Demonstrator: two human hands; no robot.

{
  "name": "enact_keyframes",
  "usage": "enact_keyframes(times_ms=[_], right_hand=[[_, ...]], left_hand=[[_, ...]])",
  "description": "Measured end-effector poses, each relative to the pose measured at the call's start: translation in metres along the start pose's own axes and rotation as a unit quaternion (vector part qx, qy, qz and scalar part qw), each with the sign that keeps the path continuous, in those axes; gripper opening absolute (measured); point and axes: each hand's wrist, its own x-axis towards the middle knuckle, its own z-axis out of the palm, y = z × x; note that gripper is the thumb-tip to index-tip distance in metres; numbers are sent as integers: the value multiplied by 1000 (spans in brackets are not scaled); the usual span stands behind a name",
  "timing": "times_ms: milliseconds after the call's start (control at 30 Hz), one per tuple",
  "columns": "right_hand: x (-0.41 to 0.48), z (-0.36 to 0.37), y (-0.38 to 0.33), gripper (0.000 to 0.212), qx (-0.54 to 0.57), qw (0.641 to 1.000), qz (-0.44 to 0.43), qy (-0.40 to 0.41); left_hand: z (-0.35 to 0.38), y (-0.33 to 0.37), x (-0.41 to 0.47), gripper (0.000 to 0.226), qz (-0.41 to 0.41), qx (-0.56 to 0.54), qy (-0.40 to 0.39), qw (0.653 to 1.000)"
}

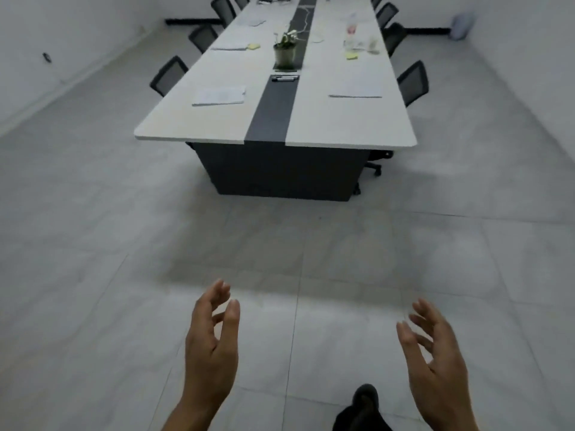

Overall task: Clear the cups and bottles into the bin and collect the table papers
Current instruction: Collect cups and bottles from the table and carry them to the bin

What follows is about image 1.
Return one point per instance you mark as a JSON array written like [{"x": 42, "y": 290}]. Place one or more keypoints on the person's right hand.
[{"x": 442, "y": 381}]

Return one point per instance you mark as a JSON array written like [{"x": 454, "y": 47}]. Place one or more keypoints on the clear plastic cup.
[{"x": 373, "y": 43}]

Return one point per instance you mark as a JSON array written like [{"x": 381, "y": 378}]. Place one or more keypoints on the white paper stack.
[
  {"x": 355, "y": 89},
  {"x": 230, "y": 46},
  {"x": 219, "y": 96}
]

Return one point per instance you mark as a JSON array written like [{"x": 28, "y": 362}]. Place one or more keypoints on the person's left hand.
[{"x": 209, "y": 359}]

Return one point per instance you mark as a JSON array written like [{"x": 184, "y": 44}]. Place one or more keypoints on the person's right forearm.
[{"x": 453, "y": 426}]

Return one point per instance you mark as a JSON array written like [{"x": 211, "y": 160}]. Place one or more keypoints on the person's left thumb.
[{"x": 230, "y": 325}]

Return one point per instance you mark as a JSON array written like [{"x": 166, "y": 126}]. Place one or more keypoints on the person's right thumb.
[{"x": 409, "y": 345}]

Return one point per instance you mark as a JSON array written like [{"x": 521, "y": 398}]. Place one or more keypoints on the long white conference table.
[{"x": 314, "y": 116}]

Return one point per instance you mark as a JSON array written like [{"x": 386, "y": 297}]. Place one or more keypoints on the clear plastic bottle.
[{"x": 351, "y": 35}]

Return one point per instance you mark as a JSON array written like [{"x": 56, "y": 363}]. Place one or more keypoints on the small potted plant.
[{"x": 285, "y": 53}]

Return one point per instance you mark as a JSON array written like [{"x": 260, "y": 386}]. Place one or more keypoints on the person's left forearm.
[{"x": 191, "y": 417}]

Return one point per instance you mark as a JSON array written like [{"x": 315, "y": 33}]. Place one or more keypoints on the black marker pen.
[
  {"x": 284, "y": 79},
  {"x": 284, "y": 76}
]

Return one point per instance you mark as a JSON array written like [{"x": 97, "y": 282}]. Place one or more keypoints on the person's black shoe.
[{"x": 366, "y": 397}]

